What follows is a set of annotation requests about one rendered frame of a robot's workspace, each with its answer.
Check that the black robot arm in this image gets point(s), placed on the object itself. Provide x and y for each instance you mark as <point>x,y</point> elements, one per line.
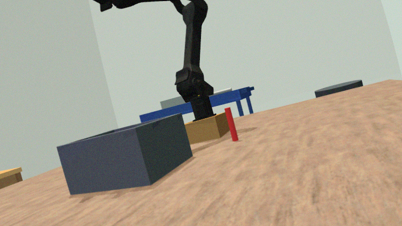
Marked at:
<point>190,79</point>

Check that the red peg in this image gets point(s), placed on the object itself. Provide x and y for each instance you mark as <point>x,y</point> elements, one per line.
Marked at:
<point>231,124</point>

